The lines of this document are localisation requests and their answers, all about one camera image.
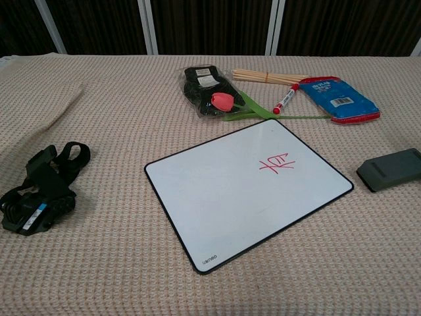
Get grey board eraser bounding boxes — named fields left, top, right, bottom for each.
left=356, top=147, right=421, bottom=193

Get beige waffle tablecloth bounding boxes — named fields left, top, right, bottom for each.
left=0, top=54, right=421, bottom=316

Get black gloves in clear bag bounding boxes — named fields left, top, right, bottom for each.
left=178, top=65, right=244, bottom=120

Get white dry-erase board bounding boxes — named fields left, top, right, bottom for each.
left=143, top=118, right=355, bottom=275

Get black strap harness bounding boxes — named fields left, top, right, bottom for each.
left=0, top=141, right=91, bottom=236

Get bundle of wooden sticks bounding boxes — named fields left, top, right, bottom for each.
left=232, top=68, right=309, bottom=86

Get blue red snack packet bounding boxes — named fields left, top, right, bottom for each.
left=298, top=75, right=382, bottom=125

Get red whiteboard marker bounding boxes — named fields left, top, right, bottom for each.
left=272, top=83, right=300, bottom=115

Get red artificial tulip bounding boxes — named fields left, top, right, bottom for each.
left=210, top=90, right=332, bottom=122

